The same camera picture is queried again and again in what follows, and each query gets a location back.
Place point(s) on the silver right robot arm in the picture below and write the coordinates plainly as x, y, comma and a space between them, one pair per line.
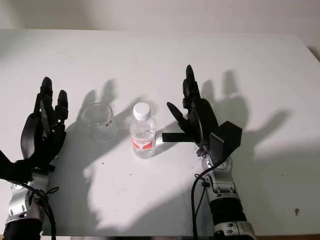
225, 190

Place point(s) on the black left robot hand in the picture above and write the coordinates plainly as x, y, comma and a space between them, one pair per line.
37, 135

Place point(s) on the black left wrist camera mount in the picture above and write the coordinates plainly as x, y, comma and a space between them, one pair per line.
10, 170

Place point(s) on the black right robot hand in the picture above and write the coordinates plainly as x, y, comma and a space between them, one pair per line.
203, 117

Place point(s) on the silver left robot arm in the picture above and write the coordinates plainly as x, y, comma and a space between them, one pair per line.
22, 207

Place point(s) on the clear plastic water bottle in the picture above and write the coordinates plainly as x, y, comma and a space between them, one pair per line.
143, 135

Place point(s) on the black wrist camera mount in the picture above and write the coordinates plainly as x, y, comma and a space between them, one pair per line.
228, 140
10, 170

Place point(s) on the black tape strip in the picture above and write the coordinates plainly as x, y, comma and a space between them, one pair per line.
175, 137

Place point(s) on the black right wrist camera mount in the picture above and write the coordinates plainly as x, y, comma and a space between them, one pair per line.
228, 140

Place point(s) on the clear glass cup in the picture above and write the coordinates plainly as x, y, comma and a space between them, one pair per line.
100, 125

